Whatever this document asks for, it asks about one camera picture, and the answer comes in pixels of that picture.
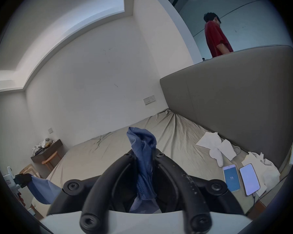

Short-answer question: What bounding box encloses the dark side table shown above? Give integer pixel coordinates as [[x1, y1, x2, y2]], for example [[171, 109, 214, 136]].
[[30, 137, 64, 164]]

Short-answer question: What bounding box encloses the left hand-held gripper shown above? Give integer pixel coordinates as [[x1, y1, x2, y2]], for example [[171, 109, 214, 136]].
[[4, 167, 33, 192]]

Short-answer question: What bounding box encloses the phone with white screen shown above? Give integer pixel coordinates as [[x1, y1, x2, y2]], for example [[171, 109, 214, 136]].
[[239, 163, 261, 197]]

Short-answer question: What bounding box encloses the beige wall socket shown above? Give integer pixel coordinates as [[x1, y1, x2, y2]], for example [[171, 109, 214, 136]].
[[143, 95, 156, 106]]

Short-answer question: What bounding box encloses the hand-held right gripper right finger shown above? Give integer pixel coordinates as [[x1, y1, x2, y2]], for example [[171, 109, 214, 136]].
[[153, 149, 244, 233]]

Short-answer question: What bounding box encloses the phone with blue screen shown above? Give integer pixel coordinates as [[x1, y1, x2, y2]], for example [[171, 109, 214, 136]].
[[222, 164, 242, 192]]

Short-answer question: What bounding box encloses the bed with beige sheet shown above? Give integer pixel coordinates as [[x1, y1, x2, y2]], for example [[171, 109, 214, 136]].
[[30, 109, 286, 220]]

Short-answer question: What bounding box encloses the wooden stool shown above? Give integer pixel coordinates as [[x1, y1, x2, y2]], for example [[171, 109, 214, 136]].
[[42, 151, 62, 172]]

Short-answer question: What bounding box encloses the white cloth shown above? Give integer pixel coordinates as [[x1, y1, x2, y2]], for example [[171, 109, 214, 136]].
[[196, 132, 238, 168], [242, 152, 281, 197]]

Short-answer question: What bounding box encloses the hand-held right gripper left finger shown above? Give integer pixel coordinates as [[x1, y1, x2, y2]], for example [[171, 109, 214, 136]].
[[48, 149, 140, 233]]

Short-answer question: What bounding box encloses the blue garment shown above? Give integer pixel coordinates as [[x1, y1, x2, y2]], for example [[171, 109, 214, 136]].
[[29, 127, 160, 214]]

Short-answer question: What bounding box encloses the beige padded headboard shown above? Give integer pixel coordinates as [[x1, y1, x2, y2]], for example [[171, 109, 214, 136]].
[[160, 45, 293, 175]]

